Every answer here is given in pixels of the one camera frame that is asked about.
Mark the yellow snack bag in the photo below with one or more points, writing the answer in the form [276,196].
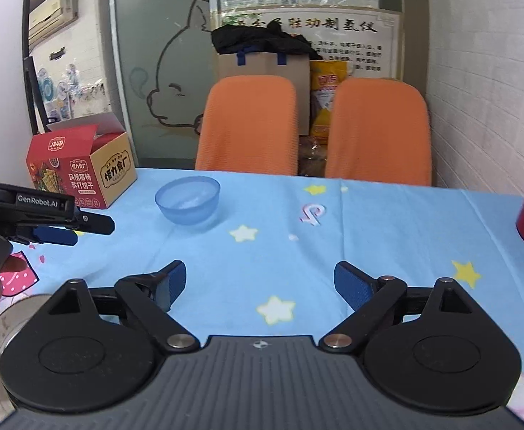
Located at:
[327,98]

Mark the blue translucent plastic bowl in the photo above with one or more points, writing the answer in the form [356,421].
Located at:
[185,208]

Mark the frosted glass panel cartoon outline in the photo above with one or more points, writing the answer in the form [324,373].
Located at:
[163,31]

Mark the orange chair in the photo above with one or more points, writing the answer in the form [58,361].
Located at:
[244,125]
[378,130]

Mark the framed wall poster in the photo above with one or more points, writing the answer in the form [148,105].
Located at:
[360,36]

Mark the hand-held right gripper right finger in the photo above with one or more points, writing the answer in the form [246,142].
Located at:
[353,284]

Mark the clear plastic bag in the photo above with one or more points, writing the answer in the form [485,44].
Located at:
[313,156]

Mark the black cloth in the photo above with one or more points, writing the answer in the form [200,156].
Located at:
[262,40]

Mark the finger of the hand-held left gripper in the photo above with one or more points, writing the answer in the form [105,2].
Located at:
[55,236]
[93,224]

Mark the white air conditioner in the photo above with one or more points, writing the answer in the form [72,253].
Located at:
[51,13]

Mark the brown cardboard box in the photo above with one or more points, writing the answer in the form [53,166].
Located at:
[262,65]

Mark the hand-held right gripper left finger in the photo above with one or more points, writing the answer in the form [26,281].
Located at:
[174,282]

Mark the red cracker box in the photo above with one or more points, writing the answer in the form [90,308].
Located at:
[55,174]

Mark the blue cartoon pig tablecloth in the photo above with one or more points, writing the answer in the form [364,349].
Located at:
[266,242]

